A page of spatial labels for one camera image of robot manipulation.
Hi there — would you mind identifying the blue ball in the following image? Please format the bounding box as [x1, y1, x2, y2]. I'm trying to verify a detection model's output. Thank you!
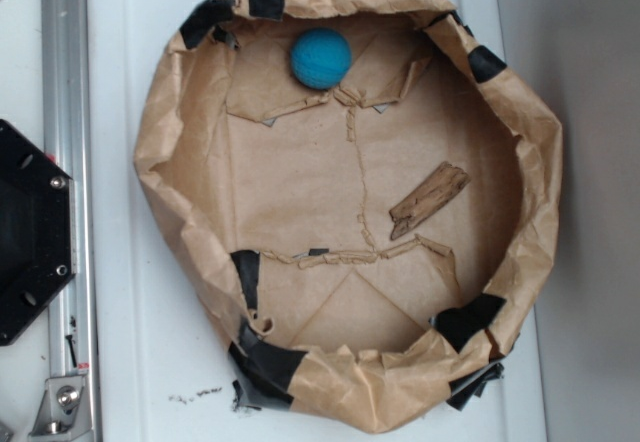
[290, 28, 352, 90]

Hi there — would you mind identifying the brown paper bag bin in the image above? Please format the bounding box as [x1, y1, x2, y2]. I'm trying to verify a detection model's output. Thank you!
[134, 0, 562, 433]

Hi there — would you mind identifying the brown wood piece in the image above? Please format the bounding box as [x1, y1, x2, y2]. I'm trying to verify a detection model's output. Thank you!
[389, 162, 471, 240]

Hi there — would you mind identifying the white tray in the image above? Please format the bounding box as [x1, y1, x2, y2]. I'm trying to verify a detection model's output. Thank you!
[88, 0, 547, 441]

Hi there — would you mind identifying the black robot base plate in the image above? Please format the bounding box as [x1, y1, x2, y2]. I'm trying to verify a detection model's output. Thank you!
[0, 120, 74, 347]

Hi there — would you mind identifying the metal corner bracket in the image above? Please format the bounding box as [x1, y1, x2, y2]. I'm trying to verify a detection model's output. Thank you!
[28, 375, 93, 441]

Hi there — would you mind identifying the aluminium extrusion rail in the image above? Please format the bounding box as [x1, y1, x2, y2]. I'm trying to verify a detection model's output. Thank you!
[41, 0, 103, 441]

